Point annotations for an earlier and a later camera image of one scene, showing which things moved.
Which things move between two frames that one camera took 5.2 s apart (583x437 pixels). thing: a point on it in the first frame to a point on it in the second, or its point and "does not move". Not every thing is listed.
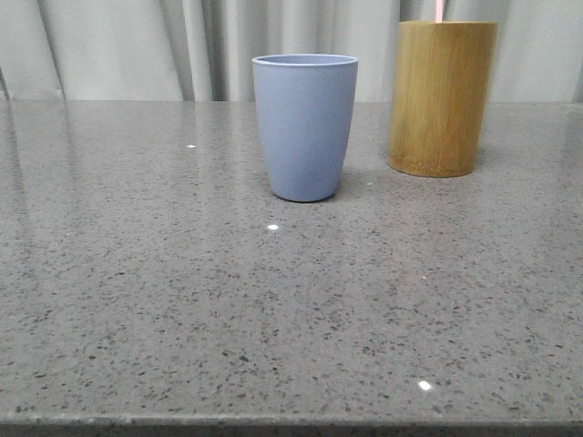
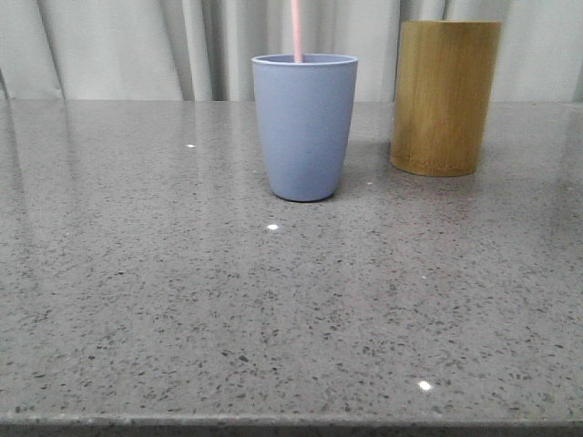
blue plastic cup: x=307 y=103 does not move
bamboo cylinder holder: x=441 y=87 does not move
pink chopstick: x=439 y=11 to x=297 y=31
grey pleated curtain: x=203 y=50 does not move
